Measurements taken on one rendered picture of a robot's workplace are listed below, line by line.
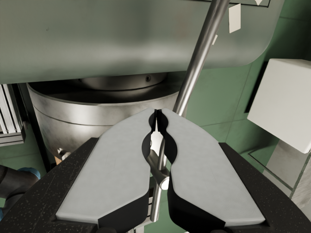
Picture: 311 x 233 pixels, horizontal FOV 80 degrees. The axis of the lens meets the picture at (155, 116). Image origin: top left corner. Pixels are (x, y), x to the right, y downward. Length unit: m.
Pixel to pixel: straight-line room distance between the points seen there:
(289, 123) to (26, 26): 2.26
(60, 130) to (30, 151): 1.53
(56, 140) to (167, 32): 0.24
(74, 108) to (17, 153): 1.60
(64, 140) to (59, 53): 0.16
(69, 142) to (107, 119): 0.08
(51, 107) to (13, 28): 0.13
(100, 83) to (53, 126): 0.10
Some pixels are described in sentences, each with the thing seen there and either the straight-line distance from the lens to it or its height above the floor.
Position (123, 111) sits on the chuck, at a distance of 0.27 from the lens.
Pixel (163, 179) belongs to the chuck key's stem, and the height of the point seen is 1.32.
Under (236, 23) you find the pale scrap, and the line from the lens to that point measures 0.29.
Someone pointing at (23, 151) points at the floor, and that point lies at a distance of 1.85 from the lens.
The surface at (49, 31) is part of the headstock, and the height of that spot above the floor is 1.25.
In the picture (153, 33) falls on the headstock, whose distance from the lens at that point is 0.23.
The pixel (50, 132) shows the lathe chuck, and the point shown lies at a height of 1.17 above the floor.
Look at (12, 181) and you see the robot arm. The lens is 0.66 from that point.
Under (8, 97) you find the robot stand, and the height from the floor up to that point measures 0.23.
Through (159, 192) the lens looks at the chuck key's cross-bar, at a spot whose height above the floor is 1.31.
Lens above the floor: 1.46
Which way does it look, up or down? 52 degrees down
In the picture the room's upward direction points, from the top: 140 degrees clockwise
